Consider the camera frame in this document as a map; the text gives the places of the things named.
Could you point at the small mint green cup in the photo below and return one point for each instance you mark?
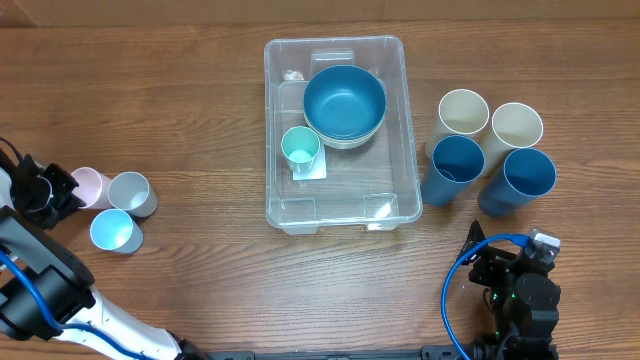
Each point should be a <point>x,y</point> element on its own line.
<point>300,146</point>

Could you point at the tall cream cup left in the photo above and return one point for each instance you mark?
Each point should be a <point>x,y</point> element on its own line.
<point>459,112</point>

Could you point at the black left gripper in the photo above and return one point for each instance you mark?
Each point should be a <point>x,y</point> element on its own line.
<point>63,203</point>

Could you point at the tall blue cup left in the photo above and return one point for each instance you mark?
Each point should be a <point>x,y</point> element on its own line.
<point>455,163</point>

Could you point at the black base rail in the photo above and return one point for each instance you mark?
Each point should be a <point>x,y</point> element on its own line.
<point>434,352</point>

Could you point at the dark blue bowl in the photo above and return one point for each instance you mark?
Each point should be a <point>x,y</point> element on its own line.
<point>344,102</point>

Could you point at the small grey cup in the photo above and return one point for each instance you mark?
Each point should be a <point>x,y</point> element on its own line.
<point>132,193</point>

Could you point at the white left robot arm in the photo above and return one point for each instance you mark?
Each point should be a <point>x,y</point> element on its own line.
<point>51,294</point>

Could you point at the tall cream cup right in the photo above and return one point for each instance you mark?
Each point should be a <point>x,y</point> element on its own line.
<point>513,126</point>

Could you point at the clear plastic storage bin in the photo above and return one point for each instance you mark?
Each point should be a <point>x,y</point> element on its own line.
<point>376,184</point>

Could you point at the cream bowl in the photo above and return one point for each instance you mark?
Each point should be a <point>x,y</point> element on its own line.
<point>344,144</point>

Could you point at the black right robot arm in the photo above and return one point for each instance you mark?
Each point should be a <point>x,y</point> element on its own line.
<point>521,297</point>

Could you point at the small pink cup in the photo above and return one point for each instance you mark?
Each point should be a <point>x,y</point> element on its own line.
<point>92,188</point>

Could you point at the tall blue cup right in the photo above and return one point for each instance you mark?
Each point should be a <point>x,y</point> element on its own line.
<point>525,175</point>

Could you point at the tall cream cup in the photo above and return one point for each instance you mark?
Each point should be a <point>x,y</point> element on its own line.
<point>513,126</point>
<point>459,112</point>

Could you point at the small light blue cup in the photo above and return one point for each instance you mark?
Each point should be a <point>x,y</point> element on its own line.
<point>115,230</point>

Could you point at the tall blue cup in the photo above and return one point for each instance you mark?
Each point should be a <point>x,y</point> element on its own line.
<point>455,163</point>
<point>525,175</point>

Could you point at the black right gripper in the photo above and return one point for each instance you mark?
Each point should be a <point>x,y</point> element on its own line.
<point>488,261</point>

